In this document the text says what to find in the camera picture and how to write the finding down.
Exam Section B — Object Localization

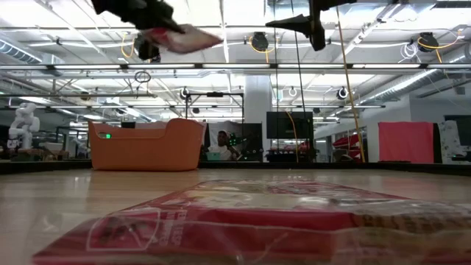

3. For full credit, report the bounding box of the red furniture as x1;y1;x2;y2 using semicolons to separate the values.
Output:
332;133;364;161

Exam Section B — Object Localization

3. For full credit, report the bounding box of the white robot figure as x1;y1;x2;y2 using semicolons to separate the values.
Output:
7;102;41;150

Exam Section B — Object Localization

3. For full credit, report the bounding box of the short yellow cable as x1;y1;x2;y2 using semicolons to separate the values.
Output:
285;110;300;163

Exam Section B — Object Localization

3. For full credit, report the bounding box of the red cloth panel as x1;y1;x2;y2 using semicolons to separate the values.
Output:
378;121;435;164

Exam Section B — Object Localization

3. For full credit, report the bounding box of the red popcorn bag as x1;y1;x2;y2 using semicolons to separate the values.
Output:
141;24;224;55
31;179;471;265

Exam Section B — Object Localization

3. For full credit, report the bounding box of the white building column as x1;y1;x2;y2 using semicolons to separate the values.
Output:
244;75;274;163

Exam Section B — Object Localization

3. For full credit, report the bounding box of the dark screen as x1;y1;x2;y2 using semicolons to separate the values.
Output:
444;114;471;146

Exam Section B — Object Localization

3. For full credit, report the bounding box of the person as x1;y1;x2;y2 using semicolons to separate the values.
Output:
203;129;240;162

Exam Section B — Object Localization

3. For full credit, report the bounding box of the white cable coil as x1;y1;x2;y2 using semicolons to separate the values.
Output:
400;41;419;64

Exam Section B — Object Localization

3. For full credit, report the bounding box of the thin black hanging cable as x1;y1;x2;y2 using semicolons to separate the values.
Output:
272;0;280;163

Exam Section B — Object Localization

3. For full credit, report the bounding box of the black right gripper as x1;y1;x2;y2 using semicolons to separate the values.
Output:
264;0;358;38

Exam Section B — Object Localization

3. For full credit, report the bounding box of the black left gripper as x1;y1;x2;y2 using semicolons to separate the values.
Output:
96;0;186;35

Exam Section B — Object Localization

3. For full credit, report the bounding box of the black backdrop board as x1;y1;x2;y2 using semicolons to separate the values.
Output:
241;122;264;163

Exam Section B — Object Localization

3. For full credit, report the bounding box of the white floral cloth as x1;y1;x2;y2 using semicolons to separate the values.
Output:
436;120;461;165

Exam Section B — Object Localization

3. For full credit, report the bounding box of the black hanging cable loop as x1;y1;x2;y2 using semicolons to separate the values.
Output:
134;70;152;84

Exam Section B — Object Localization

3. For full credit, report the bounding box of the black aluminium table frame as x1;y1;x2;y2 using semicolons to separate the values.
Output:
0;159;471;175

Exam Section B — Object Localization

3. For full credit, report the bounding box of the silver ventilation duct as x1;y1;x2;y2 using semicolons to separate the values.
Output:
0;36;65;77
362;43;471;108

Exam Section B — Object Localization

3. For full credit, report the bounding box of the black monitor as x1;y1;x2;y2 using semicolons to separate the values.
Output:
266;111;315;141

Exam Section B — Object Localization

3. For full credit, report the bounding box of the black cart with red items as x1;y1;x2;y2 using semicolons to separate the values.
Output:
266;141;318;163

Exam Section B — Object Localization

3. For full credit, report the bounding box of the long ceiling light bar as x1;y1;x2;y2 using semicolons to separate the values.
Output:
47;104;386;110
0;63;471;71

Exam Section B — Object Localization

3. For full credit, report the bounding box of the yellow hanging cable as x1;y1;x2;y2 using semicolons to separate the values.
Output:
334;5;366;164

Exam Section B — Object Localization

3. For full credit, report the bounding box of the orange plastic basket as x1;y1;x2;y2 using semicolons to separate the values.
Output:
88;117;205;172

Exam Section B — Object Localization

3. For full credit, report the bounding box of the grey backdrop cloth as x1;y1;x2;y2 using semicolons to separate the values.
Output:
208;120;244;152

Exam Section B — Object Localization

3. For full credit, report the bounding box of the black background rig frame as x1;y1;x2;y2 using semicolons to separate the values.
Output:
184;91;245;162

